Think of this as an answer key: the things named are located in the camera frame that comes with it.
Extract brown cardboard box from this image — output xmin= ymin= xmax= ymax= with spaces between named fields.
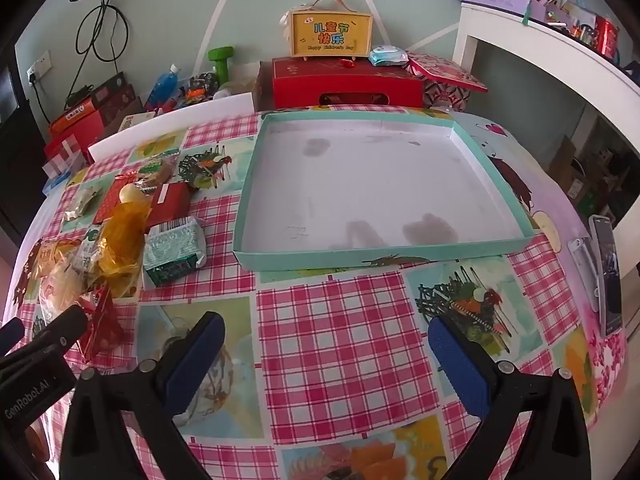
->
xmin=547 ymin=135 xmax=582 ymax=197

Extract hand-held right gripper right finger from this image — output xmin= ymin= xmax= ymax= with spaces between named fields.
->
xmin=427 ymin=316 xmax=591 ymax=480

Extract open cardboard box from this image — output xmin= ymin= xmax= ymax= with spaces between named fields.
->
xmin=215 ymin=61 xmax=276 ymax=111

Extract orange transparent snack packet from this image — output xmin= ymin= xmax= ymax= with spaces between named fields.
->
xmin=97 ymin=201 xmax=152 ymax=299

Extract white phone stand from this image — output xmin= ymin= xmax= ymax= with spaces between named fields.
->
xmin=567 ymin=237 xmax=601 ymax=312

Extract green dumbbell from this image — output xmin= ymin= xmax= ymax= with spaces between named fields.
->
xmin=207 ymin=47 xmax=236 ymax=79

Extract pink checked printed tablecloth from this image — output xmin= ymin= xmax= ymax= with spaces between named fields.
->
xmin=10 ymin=105 xmax=628 ymax=480

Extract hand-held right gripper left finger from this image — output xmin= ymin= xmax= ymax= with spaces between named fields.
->
xmin=60 ymin=311 xmax=226 ymax=480

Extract dark cabinet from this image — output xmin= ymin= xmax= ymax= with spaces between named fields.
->
xmin=0 ymin=60 xmax=48 ymax=241

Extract colourful toy pile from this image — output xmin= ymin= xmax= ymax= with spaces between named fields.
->
xmin=177 ymin=72 xmax=221 ymax=107

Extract yellow card box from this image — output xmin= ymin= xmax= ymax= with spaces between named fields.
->
xmin=120 ymin=111 xmax=156 ymax=132

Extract teal dotted snack packet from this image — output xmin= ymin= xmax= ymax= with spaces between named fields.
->
xmin=144 ymin=216 xmax=208 ymax=287

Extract white foam board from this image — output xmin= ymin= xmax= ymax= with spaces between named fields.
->
xmin=87 ymin=92 xmax=253 ymax=163

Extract blue plastic bottle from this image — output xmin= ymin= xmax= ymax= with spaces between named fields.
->
xmin=145 ymin=64 xmax=182 ymax=111

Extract large red box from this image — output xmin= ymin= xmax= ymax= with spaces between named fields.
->
xmin=45 ymin=85 xmax=137 ymax=162

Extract red snack box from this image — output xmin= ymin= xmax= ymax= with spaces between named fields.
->
xmin=146 ymin=182 xmax=194 ymax=234

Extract red gift box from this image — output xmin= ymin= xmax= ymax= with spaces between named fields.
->
xmin=272 ymin=56 xmax=426 ymax=110

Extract green label cake packet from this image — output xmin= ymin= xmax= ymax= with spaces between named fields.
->
xmin=135 ymin=156 xmax=177 ymax=194

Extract red patterned long packet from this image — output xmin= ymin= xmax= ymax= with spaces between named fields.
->
xmin=92 ymin=175 xmax=132 ymax=224

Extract beige snack packet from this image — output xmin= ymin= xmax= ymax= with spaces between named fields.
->
xmin=62 ymin=185 xmax=104 ymax=222

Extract white wall socket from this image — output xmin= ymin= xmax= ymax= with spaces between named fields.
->
xmin=25 ymin=50 xmax=53 ymax=84

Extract clear plastic box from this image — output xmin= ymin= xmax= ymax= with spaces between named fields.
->
xmin=42 ymin=135 xmax=84 ymax=181

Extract orange brown snack packet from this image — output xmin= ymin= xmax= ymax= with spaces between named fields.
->
xmin=36 ymin=239 xmax=76 ymax=282

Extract teal shallow cardboard tray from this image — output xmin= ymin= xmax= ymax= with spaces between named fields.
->
xmin=232 ymin=109 xmax=536 ymax=272

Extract shiny red snack packet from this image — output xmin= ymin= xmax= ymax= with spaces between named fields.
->
xmin=79 ymin=285 xmax=127 ymax=363

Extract smartphone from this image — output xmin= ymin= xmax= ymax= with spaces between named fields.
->
xmin=589 ymin=214 xmax=624 ymax=337

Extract black cables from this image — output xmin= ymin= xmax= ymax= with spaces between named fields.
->
xmin=75 ymin=0 xmax=132 ymax=106

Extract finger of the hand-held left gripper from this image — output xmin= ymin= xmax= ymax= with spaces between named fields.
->
xmin=27 ymin=305 xmax=89 ymax=361
xmin=0 ymin=317 xmax=25 ymax=357

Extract colourful stationery pile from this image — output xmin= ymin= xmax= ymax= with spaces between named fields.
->
xmin=517 ymin=0 xmax=623 ymax=57

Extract pale jelly cup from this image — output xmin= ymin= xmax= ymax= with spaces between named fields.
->
xmin=119 ymin=183 xmax=151 ymax=206

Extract black power adapter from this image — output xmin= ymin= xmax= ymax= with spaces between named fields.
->
xmin=65 ymin=85 xmax=97 ymax=107

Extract red patterned box lid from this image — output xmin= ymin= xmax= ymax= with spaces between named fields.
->
xmin=407 ymin=51 xmax=488 ymax=112

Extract white shelf unit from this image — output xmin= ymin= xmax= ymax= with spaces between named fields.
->
xmin=452 ymin=2 xmax=640 ymax=241

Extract yellow gift box with handle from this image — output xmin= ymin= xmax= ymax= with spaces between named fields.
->
xmin=279 ymin=0 xmax=373 ymax=61

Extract blue wet wipes pack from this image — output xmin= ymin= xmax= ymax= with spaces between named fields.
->
xmin=369 ymin=45 xmax=410 ymax=67

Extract orange and black box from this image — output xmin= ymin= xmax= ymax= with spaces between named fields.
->
xmin=50 ymin=72 xmax=126 ymax=134

